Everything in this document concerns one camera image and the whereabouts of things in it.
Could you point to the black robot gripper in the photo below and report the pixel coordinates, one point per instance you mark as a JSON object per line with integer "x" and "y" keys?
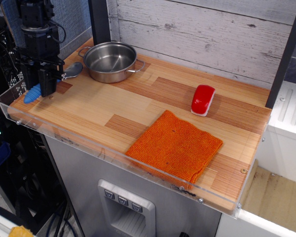
{"x": 40, "y": 62}

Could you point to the blue handled metal spoon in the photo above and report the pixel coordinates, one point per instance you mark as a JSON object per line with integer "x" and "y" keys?
{"x": 70, "y": 72}

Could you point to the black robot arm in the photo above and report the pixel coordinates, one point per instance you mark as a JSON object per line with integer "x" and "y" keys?
{"x": 35, "y": 13}

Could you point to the stainless steel pot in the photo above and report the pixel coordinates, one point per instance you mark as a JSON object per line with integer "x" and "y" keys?
{"x": 111, "y": 62}

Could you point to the blue fabric panel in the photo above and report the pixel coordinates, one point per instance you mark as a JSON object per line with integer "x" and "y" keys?
{"x": 72, "y": 15}

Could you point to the clear acrylic table guard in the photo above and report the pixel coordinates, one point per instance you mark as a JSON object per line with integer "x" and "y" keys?
{"x": 105, "y": 120}

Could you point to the silver toy fridge cabinet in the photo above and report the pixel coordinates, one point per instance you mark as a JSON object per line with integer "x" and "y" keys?
{"x": 80, "y": 172}

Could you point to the orange knitted cloth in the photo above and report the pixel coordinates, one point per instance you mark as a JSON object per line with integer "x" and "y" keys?
{"x": 174, "y": 150}

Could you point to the grey water dispenser panel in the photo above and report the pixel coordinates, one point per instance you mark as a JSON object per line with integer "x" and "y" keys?
{"x": 126, "y": 213}

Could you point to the red and white toy sushi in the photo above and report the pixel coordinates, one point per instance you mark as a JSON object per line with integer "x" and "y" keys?
{"x": 202, "y": 100}

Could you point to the white toy sink counter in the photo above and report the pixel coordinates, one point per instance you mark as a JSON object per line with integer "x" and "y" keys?
{"x": 269, "y": 198}

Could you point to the black vertical post left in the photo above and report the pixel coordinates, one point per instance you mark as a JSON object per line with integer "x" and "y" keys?
{"x": 99, "y": 21}

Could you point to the black vertical post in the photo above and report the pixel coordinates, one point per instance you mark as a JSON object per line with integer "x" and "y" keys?
{"x": 99, "y": 21}
{"x": 283, "y": 66}

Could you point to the black vertical post right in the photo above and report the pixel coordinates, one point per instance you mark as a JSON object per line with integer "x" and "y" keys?
{"x": 283, "y": 66}

